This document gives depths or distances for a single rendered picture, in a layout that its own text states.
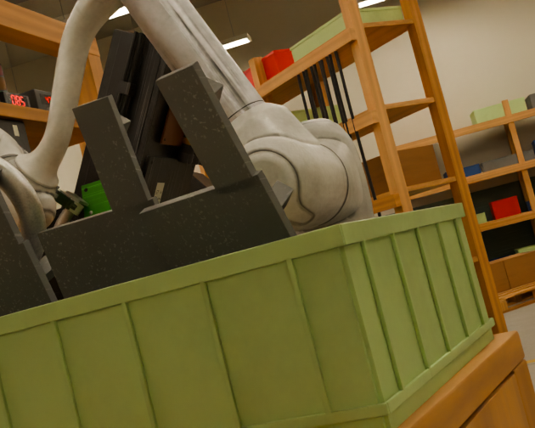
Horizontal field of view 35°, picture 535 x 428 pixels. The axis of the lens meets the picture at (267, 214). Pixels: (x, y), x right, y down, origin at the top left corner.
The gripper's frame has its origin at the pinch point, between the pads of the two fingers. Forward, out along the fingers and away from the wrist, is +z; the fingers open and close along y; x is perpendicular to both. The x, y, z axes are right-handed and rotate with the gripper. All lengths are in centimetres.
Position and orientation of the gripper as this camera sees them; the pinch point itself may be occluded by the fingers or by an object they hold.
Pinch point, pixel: (68, 202)
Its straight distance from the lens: 222.0
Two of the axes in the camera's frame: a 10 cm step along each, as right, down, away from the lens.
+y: -7.4, -4.9, 4.6
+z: 3.3, 3.4, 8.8
